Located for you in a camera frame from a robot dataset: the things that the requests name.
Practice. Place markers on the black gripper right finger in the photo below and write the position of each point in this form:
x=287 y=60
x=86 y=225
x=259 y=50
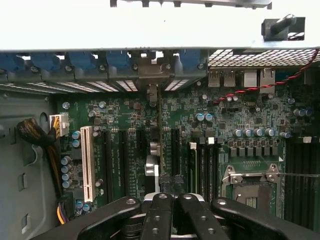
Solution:
x=195 y=220

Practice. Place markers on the thin socket locking lever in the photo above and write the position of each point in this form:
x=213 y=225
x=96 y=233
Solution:
x=300 y=174

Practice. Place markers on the open grey PC case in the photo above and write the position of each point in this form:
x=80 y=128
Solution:
x=150 y=30

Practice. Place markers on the white power connector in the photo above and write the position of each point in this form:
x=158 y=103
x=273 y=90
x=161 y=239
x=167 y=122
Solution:
x=62 y=125

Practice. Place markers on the CPU socket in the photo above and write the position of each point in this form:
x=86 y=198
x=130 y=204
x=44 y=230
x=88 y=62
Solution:
x=252 y=200

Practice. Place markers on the silver USB port block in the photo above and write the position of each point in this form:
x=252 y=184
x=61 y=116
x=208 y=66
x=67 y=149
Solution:
x=221 y=78

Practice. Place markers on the silver network port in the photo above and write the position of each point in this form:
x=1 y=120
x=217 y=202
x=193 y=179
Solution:
x=267 y=80

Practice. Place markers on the silver rear port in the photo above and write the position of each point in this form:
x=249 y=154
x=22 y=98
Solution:
x=250 y=78

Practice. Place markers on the black expansion slot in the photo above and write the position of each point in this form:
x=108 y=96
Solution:
x=108 y=162
x=175 y=150

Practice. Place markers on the black bracket with silver pin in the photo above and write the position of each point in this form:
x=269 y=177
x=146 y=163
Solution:
x=270 y=30

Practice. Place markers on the blue slot clip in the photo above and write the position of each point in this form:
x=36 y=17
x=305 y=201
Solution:
x=11 y=63
x=117 y=61
x=45 y=62
x=82 y=61
x=189 y=60

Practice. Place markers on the green motherboard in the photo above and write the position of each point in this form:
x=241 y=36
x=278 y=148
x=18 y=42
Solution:
x=187 y=107

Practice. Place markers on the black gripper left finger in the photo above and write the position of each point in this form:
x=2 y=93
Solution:
x=160 y=220

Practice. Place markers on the white expansion slot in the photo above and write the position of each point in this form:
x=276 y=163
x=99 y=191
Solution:
x=87 y=162

